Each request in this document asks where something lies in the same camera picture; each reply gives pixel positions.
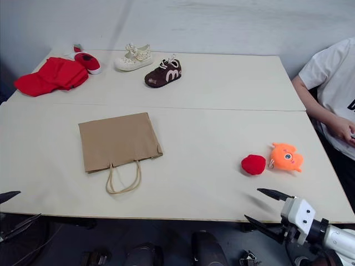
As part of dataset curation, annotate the cream dotted child shoe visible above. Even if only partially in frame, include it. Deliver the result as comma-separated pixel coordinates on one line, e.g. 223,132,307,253
114,43,154,71

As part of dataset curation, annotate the red canvas shoe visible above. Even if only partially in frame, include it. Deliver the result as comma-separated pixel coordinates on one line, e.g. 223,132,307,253
74,51,102,75

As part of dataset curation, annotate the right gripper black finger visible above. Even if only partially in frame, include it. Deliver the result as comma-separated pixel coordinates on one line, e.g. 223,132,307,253
257,188,296,203
244,214,286,245

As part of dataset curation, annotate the brown plush child shoe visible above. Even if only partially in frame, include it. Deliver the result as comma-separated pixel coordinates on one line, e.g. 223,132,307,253
144,54,183,89

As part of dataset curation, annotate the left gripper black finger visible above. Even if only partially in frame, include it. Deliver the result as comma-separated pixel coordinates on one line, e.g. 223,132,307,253
0,213,42,243
0,190,22,205

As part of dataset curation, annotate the red cloth garment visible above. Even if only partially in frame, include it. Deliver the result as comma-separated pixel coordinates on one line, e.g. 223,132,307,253
14,57,89,98

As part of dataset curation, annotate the person's hand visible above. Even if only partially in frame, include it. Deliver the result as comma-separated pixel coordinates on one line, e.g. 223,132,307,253
336,121,355,145

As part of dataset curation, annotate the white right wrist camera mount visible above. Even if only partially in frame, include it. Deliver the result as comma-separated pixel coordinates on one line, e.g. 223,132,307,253
280,197,317,245

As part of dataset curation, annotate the orange plush toy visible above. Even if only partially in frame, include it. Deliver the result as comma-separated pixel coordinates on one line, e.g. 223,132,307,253
268,142,305,173

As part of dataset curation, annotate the person in white T-shirt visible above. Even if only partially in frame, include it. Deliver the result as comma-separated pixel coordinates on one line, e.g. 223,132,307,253
298,37,355,162

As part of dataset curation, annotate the red round plush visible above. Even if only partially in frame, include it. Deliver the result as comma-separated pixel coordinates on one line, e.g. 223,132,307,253
241,154,267,176

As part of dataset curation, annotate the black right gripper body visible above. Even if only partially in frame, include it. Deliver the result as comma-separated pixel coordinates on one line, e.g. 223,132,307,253
280,217,303,247

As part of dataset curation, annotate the brown paper bag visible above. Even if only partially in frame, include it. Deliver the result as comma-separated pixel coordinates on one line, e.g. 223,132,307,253
78,112,164,195

